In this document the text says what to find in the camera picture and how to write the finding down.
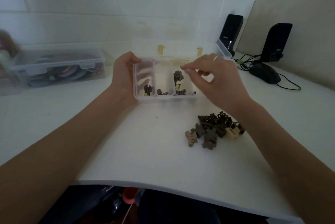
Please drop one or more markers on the person's right hand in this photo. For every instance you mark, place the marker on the person's right hand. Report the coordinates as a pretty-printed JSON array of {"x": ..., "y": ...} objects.
[{"x": 226, "y": 85}]

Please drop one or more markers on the person's left hand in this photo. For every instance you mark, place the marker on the person's left hand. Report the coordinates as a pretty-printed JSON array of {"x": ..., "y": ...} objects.
[{"x": 121, "y": 77}]

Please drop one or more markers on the person's left thumb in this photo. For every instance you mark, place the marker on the person's left thumb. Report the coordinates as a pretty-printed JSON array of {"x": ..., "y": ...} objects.
[{"x": 133, "y": 58}]

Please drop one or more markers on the person's right thumb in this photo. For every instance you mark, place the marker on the person's right thumb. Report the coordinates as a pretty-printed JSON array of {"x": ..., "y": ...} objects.
[{"x": 195, "y": 79}]

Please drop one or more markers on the clear compartment box with lid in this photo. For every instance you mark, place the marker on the clear compartment box with lid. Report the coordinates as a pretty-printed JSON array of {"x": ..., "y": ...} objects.
[{"x": 163, "y": 74}]

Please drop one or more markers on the person's right forearm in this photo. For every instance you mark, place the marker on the person's right forearm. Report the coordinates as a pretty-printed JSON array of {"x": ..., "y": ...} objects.
[{"x": 285, "y": 158}]

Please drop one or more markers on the person's left forearm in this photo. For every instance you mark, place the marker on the person's left forearm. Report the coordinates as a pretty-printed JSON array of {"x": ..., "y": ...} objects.
[{"x": 60, "y": 150}]

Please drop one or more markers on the small cream clip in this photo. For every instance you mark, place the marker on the small cream clip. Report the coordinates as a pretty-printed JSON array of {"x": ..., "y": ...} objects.
[{"x": 179, "y": 85}]

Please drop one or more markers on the pile of brown hair clips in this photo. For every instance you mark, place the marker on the pile of brown hair clips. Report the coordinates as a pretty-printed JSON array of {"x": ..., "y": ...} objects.
[{"x": 212, "y": 129}]

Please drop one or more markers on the black desktop speaker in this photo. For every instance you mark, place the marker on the black desktop speaker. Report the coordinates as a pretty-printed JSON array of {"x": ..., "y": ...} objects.
[
  {"x": 230, "y": 33},
  {"x": 276, "y": 43}
]

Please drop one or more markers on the tan hair clip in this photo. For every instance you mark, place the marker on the tan hair clip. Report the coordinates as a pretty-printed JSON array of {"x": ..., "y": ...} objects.
[{"x": 191, "y": 138}]

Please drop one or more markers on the cream hair clip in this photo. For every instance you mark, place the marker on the cream hair clip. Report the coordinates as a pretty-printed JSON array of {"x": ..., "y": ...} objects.
[{"x": 232, "y": 133}]

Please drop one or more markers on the colourful tape rolls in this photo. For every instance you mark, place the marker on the colourful tape rolls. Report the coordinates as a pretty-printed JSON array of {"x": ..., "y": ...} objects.
[{"x": 65, "y": 72}]

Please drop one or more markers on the black computer mouse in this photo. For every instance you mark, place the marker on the black computer mouse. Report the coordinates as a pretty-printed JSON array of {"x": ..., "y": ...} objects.
[{"x": 264, "y": 73}]

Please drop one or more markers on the clear plastic storage box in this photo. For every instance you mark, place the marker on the clear plastic storage box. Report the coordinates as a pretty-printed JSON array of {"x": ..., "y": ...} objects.
[{"x": 60, "y": 61}]

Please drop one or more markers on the brown fuzzy object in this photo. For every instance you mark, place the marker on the brown fuzzy object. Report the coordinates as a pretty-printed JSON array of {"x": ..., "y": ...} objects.
[{"x": 7, "y": 45}]

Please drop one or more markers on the person's dark trousers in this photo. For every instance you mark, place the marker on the person's dark trousers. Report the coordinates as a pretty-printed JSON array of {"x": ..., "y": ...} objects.
[{"x": 183, "y": 208}]

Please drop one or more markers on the red round cap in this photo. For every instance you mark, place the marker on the red round cap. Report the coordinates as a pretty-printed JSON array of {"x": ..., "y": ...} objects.
[{"x": 129, "y": 195}]

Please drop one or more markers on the black bag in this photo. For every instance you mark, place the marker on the black bag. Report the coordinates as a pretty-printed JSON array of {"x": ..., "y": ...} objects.
[{"x": 86, "y": 205}]

